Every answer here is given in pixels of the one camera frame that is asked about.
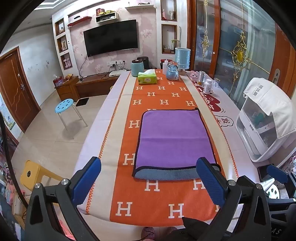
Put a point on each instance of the red tissue pack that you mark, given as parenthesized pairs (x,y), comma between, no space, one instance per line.
(58,82)

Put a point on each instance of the orange patterned blanket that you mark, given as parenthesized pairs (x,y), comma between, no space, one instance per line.
(150,204)

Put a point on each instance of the colourful wall poster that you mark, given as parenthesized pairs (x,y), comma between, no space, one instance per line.
(7,118)

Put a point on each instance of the black smartphone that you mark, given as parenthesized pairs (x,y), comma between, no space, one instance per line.
(262,173)

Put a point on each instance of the pink cat figurine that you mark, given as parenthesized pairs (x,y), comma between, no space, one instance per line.
(194,76)

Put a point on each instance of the wooden television cabinet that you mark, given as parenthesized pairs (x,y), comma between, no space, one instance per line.
(90,87)

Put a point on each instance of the person's right shoe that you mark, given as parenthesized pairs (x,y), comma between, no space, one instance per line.
(171,231)

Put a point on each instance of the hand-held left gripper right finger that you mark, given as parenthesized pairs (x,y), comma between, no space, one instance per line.
(211,184)

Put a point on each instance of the light blue cylinder container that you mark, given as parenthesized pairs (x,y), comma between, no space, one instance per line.
(182,58)

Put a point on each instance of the green tissue box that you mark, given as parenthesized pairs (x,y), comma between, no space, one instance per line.
(147,78)

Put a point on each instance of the person's left shoe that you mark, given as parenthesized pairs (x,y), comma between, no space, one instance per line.
(148,233)

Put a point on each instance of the white set-top box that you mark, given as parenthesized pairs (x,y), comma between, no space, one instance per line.
(117,73)

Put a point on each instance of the brown wooden door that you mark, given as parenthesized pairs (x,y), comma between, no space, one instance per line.
(16,92)

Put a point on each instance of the yellow plastic stool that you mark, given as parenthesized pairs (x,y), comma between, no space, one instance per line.
(32,173)

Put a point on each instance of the glass jar with silver lid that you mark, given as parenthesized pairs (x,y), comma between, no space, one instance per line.
(202,77)

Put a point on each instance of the white wall shelf box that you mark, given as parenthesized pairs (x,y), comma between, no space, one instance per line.
(106,17)

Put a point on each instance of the glass door with gold ornaments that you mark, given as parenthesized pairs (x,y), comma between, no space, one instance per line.
(231,46)

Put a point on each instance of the blue round stool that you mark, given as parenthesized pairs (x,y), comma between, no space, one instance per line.
(64,104)

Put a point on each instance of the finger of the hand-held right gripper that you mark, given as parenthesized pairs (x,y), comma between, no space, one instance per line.
(277,173)

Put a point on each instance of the purple grey towel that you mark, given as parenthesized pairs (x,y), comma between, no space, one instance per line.
(171,139)

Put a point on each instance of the white sterilizer appliance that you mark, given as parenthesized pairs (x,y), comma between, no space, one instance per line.
(254,136)

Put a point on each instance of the black flat television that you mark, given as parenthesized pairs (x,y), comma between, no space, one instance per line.
(111,38)

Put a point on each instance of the teal jar with dark lid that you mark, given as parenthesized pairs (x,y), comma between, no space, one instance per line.
(137,69)

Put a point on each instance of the white plastic bottle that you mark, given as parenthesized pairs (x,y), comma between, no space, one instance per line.
(166,68)

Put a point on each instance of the red wall shelf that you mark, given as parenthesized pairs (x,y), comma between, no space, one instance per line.
(79,21)

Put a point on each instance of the person's shoe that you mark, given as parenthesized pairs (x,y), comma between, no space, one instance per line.
(148,233)
(171,231)

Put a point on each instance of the small clear glass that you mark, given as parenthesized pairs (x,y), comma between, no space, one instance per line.
(216,83)

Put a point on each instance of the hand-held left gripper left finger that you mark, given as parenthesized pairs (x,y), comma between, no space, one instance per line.
(86,182)

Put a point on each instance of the blue snow globe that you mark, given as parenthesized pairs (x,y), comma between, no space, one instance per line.
(172,73)

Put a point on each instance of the white pill bottle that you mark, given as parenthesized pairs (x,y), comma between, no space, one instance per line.
(207,87)

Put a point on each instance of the white stool with heart holes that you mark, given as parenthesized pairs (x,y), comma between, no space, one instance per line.
(274,191)

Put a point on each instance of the black appliance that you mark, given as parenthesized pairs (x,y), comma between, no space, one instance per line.
(143,63)

